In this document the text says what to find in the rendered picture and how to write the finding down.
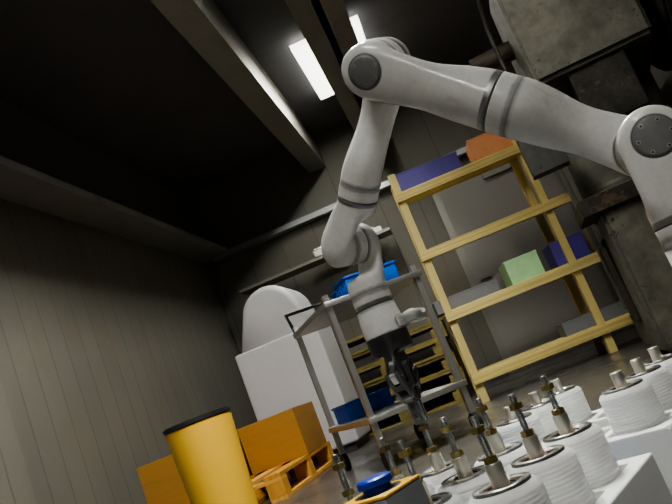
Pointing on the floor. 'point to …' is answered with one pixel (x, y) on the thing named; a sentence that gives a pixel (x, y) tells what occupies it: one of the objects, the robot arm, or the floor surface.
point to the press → (552, 32)
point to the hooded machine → (293, 363)
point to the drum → (211, 459)
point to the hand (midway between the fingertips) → (417, 412)
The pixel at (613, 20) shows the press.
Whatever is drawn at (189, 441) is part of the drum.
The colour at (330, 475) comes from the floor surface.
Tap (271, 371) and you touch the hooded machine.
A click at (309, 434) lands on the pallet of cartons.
